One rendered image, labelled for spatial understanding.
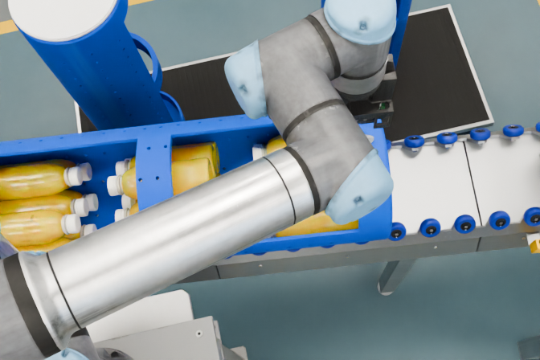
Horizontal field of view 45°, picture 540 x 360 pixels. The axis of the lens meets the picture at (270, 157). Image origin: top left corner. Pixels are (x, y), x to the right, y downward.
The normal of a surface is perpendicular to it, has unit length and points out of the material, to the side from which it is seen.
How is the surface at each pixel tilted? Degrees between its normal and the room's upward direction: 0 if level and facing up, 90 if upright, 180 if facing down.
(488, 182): 0
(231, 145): 60
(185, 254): 44
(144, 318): 0
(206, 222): 18
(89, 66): 90
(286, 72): 11
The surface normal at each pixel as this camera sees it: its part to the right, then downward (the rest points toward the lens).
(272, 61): -0.05, -0.20
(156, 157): -0.08, -0.50
